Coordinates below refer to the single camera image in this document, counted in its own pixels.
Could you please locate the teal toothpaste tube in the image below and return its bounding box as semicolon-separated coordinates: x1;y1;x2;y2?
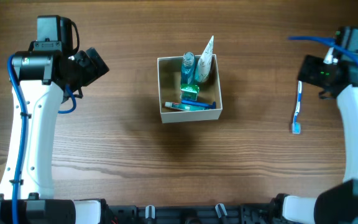
164;102;208;111

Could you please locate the blue mouthwash bottle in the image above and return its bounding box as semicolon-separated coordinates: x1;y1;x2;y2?
181;52;196;84

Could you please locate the green white soap box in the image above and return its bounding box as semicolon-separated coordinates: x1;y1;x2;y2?
180;84;200;101

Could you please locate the white leaf-print cosmetic tube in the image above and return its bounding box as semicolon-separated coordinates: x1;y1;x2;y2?
195;35;214;83

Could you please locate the blue disposable razor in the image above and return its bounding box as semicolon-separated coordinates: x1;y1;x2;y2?
181;100;216;110

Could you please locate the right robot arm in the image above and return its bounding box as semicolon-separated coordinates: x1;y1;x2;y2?
272;26;358;223

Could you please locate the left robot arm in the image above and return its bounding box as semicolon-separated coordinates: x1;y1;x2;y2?
0;15;111;223

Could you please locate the blue white toothbrush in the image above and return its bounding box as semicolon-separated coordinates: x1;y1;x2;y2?
291;81;303;134

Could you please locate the white open cardboard box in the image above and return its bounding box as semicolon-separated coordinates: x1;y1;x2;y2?
157;54;223;123

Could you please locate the left blue cable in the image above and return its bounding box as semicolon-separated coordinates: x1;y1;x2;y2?
6;53;78;224

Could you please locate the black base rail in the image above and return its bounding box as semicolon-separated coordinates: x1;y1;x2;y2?
103;203;290;224

